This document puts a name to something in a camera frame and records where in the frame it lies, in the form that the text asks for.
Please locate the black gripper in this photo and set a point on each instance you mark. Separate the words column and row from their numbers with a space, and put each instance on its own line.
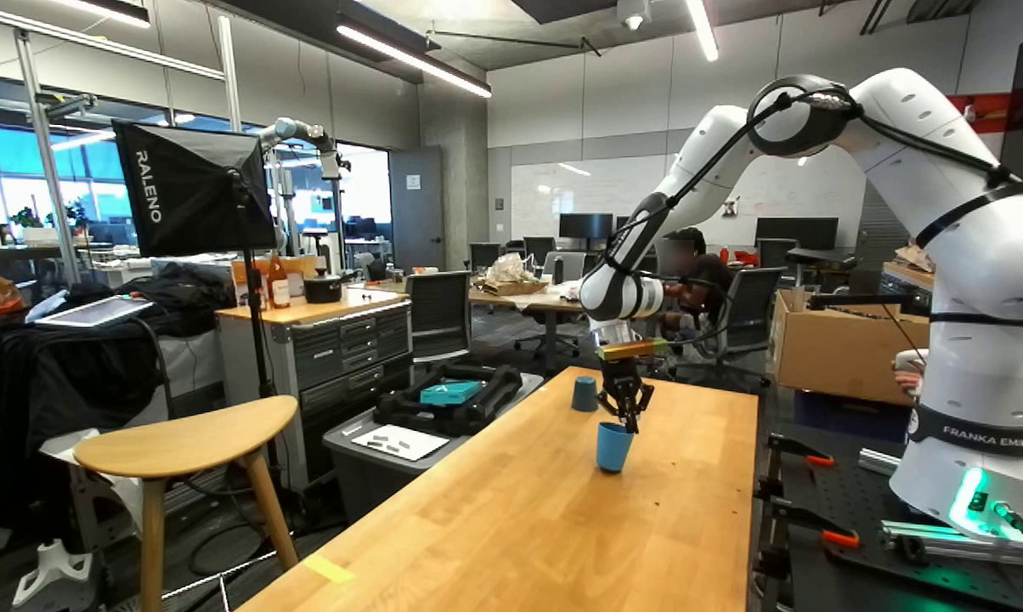
column 628, row 377

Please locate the small silver object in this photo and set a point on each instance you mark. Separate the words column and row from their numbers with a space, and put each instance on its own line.
column 631, row 423

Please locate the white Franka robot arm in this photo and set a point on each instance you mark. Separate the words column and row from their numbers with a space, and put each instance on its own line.
column 986, row 260

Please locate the light blue mug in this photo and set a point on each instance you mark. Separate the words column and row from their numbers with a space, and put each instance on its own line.
column 614, row 452

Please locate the dark blue mug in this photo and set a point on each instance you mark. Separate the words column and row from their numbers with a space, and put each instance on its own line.
column 585, row 396

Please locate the black softbox light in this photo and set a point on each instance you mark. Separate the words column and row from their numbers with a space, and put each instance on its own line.
column 193, row 189

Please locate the seated person dark hair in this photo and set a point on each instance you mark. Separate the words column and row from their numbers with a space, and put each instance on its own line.
column 698, row 278

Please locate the wooden desk white bundle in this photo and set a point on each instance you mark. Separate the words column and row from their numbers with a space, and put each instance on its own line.
column 527, row 296

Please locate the grey mesh office chair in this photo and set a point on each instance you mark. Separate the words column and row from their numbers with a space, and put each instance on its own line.
column 749, row 308

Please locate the black case teal foam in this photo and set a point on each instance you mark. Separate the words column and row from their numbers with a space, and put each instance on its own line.
column 453, row 396

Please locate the black office chair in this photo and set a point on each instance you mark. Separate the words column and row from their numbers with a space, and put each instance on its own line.
column 440, row 311

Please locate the brown cardboard box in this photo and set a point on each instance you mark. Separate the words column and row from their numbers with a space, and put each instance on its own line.
column 852, row 351

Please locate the white printed paper sheet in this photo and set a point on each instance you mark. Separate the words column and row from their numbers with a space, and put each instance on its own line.
column 399, row 441

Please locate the wide black computer monitor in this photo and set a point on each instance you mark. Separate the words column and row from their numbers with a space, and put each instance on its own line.
column 795, row 233

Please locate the grey plastic storage bin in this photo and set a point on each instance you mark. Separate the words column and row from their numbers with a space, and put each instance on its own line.
column 360, row 471

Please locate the grey door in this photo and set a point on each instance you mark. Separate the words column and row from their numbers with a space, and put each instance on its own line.
column 419, row 209

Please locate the grey drawer cabinet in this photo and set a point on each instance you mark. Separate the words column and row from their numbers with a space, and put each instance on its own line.
column 329, row 351

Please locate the small black box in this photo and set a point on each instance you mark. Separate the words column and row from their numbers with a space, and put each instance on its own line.
column 323, row 290

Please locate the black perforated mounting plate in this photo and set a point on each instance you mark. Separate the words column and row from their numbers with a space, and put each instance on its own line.
column 930, row 562

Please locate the yellow tape strip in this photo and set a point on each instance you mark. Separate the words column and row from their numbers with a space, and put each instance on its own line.
column 329, row 571

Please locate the orange bottle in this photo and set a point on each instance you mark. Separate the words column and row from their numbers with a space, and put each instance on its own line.
column 280, row 287

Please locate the black light stand pole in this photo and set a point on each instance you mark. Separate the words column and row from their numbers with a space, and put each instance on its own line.
column 256, row 327

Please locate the round wooden stool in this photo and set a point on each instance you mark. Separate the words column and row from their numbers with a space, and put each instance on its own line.
column 189, row 438

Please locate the black bag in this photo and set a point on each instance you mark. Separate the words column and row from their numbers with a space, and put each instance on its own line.
column 189, row 296

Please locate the open white laptop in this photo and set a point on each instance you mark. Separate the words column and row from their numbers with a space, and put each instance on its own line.
column 93, row 311

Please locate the black cloth over rack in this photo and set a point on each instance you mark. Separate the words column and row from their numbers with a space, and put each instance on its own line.
column 70, row 396

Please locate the white stand base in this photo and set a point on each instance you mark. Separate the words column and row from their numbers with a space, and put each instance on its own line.
column 53, row 573

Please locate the wall whiteboard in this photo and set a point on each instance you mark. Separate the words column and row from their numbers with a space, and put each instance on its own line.
column 578, row 189

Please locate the aluminium frame rail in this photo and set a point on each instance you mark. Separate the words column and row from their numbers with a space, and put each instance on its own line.
column 877, row 461
column 952, row 533

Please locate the red wall banner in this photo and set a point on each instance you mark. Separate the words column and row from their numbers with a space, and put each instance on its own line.
column 1013, row 106

